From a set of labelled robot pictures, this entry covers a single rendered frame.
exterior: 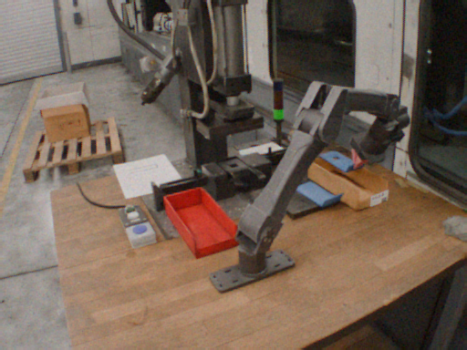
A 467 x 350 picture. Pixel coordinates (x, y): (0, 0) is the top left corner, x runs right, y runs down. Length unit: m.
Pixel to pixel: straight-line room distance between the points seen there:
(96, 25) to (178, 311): 9.66
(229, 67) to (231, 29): 0.11
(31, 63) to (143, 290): 9.58
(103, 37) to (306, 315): 9.79
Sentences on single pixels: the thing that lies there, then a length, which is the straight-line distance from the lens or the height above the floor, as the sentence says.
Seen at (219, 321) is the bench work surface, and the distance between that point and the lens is 0.85.
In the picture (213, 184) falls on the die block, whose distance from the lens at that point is 1.22.
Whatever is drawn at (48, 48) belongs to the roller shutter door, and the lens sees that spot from 10.28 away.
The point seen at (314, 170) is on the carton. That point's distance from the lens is 1.32.
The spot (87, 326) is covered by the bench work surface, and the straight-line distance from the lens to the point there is 0.90.
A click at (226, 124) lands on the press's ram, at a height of 1.14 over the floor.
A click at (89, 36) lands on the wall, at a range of 10.30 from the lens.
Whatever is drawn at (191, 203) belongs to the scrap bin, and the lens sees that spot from 1.22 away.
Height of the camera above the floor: 1.51
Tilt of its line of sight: 26 degrees down
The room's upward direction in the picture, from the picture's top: 3 degrees counter-clockwise
